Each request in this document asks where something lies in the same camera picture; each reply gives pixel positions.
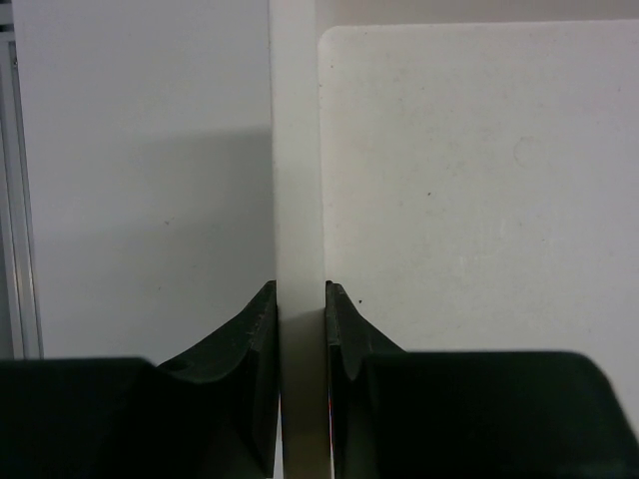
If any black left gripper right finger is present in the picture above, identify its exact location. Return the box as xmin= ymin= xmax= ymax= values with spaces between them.
xmin=324 ymin=282 xmax=638 ymax=478

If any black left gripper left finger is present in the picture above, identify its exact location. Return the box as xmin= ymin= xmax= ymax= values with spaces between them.
xmin=1 ymin=282 xmax=278 ymax=478

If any white drawer cabinet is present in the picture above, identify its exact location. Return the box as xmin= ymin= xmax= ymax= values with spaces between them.
xmin=269 ymin=1 xmax=638 ymax=478

